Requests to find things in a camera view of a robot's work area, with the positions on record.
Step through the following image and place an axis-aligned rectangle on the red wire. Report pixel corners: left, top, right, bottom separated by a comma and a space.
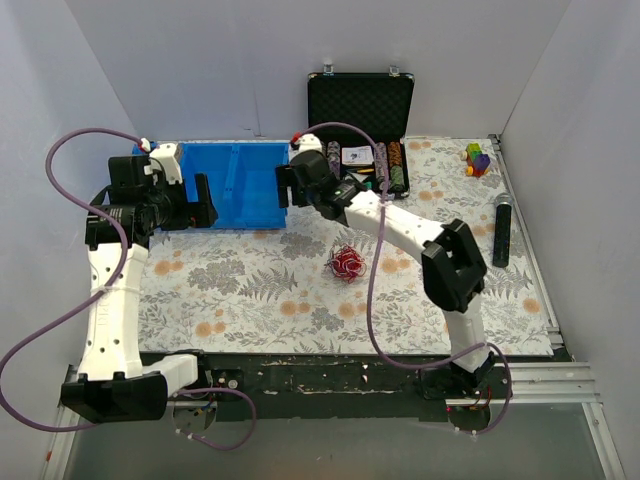
324, 244, 369, 285

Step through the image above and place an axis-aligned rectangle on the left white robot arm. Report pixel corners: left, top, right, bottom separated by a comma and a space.
61, 151, 217, 423

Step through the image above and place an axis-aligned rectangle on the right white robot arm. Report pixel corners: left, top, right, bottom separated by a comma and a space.
275, 150, 495, 398

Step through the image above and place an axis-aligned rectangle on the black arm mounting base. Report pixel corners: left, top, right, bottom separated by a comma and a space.
169, 353, 507, 430

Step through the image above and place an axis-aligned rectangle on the blue plastic divided bin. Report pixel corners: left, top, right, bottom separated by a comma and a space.
130, 141, 291, 231

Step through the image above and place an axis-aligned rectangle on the playing card deck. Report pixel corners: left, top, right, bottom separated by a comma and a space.
341, 146, 374, 167

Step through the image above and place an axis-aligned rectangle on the black poker chip case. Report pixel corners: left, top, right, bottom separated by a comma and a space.
306, 63, 416, 200

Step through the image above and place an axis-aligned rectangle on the floral table mat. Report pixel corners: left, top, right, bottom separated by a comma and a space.
138, 137, 553, 357

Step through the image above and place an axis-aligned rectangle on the colourful toy block train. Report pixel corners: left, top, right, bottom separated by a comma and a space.
459, 143, 491, 178

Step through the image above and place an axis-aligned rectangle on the black handheld microphone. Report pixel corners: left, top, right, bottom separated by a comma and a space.
492, 193, 513, 268

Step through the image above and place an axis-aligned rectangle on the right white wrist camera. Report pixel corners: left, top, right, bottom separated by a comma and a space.
289, 133, 323, 156

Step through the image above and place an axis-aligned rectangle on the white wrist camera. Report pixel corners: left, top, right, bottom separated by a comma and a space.
289, 133, 323, 156
144, 143, 183, 185

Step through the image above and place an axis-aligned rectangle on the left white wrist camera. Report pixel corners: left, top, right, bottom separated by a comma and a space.
144, 143, 183, 185

